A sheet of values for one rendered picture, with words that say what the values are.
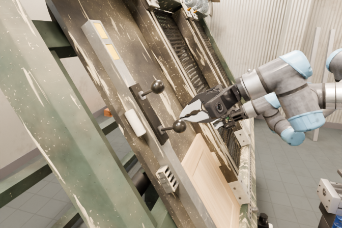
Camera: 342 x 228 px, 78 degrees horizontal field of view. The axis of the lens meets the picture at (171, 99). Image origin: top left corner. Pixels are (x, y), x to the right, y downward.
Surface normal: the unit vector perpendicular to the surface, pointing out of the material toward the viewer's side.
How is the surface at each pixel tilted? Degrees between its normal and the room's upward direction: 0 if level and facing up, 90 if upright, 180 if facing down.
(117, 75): 90
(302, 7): 90
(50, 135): 90
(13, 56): 90
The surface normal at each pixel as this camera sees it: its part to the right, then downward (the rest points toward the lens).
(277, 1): -0.24, 0.29
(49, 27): 0.80, -0.40
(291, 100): -0.59, 0.24
